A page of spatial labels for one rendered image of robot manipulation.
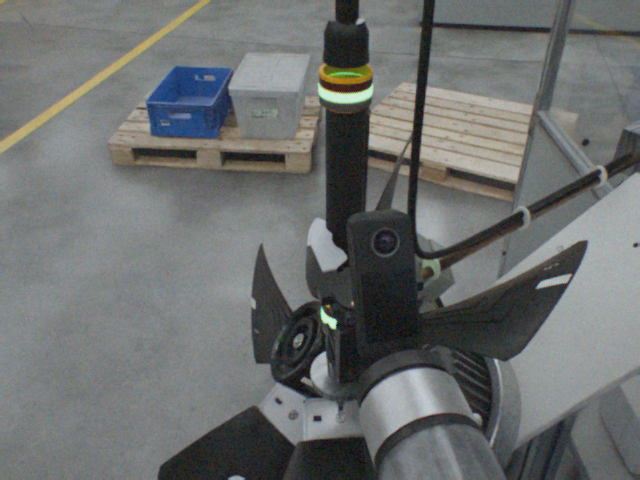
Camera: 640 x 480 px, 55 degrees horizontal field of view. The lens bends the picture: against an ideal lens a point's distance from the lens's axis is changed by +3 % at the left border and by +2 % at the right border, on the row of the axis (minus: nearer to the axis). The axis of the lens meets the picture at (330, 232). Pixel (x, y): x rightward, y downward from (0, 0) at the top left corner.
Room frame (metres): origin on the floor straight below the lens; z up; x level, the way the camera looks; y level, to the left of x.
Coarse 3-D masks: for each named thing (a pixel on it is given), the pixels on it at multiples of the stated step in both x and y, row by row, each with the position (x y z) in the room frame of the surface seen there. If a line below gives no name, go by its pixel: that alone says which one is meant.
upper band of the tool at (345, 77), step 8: (320, 72) 0.46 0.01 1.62; (328, 72) 0.48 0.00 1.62; (344, 72) 0.48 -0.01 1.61; (360, 72) 0.48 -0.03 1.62; (368, 72) 0.47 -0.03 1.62; (328, 80) 0.45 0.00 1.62; (336, 80) 0.44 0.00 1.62; (344, 80) 0.44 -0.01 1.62; (352, 80) 0.44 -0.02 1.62; (360, 80) 0.44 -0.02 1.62; (368, 88) 0.45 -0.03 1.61; (320, 96) 0.46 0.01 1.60; (344, 112) 0.44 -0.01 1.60; (352, 112) 0.44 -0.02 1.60
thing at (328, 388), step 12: (324, 360) 0.48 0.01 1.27; (312, 372) 0.46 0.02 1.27; (324, 372) 0.46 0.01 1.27; (312, 384) 0.45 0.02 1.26; (324, 384) 0.44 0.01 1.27; (336, 384) 0.44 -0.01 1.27; (348, 384) 0.44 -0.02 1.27; (324, 396) 0.43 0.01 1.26; (336, 396) 0.43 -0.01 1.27; (348, 396) 0.43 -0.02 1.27
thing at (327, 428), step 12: (312, 408) 0.48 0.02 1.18; (324, 408) 0.48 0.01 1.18; (336, 408) 0.48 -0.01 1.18; (348, 408) 0.48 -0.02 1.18; (312, 420) 0.46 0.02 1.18; (324, 420) 0.46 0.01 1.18; (348, 420) 0.46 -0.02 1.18; (312, 432) 0.44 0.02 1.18; (324, 432) 0.44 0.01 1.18; (336, 432) 0.44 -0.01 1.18; (348, 432) 0.44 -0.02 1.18; (360, 432) 0.44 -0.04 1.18
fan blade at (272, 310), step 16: (256, 256) 0.87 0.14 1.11; (256, 272) 0.84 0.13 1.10; (256, 288) 0.82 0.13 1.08; (272, 288) 0.75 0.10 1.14; (256, 304) 0.81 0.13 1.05; (272, 304) 0.73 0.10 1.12; (288, 304) 0.68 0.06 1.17; (256, 320) 0.80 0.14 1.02; (272, 320) 0.73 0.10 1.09; (256, 336) 0.79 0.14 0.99; (272, 336) 0.73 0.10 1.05; (256, 352) 0.77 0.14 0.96
